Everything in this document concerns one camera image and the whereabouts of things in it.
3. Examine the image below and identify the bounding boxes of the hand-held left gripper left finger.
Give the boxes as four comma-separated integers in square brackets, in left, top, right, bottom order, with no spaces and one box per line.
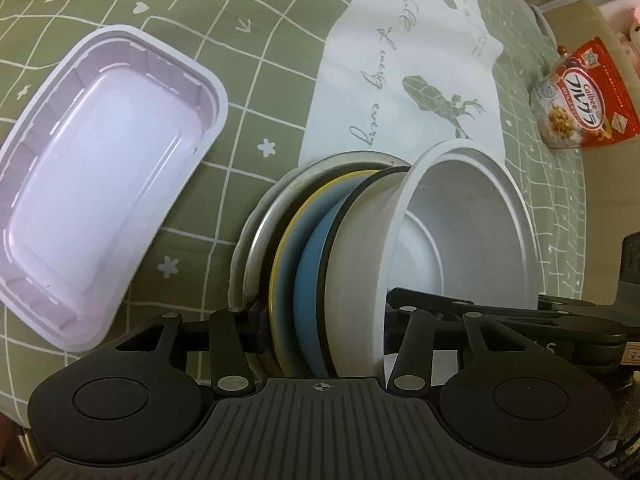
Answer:
[116,308,269,395]

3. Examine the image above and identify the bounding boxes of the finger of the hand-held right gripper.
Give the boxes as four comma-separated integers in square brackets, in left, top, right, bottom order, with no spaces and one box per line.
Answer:
[387,287,626,333]

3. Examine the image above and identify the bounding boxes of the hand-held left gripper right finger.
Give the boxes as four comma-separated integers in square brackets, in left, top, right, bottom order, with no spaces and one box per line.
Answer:
[384,307,526,395]

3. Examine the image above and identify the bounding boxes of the white plate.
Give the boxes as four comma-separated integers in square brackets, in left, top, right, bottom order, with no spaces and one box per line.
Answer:
[229,152,351,312]

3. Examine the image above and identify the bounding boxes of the yellow plate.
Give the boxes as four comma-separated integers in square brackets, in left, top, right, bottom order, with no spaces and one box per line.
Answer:
[269,170,372,377]

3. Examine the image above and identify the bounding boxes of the white bowl with black rim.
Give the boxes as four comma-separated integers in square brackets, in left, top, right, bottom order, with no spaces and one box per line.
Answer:
[322,166,412,379]

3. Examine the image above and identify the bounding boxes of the white plastic ribbed bowl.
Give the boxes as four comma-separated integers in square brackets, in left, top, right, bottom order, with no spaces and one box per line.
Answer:
[381,141,542,377]

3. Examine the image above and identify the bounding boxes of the blue plate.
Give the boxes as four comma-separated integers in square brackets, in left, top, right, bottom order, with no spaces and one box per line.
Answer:
[294,174,373,378]

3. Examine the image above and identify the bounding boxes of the metal plate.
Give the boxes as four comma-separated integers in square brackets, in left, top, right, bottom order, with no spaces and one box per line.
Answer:
[241,152,401,311]

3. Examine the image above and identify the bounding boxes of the white rectangular plastic container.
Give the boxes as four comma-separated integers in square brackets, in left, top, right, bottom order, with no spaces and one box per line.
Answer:
[0,25,230,353]

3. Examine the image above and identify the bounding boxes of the red cereal bag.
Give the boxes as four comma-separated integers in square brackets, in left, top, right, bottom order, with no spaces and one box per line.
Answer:
[532,37,640,152]

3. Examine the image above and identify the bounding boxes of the white deer print cloth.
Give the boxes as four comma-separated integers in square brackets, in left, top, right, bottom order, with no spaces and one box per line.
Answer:
[299,0,507,170]

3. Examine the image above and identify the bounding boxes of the green grid tablecloth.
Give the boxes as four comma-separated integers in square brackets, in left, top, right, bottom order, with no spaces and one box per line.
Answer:
[0,0,597,428]

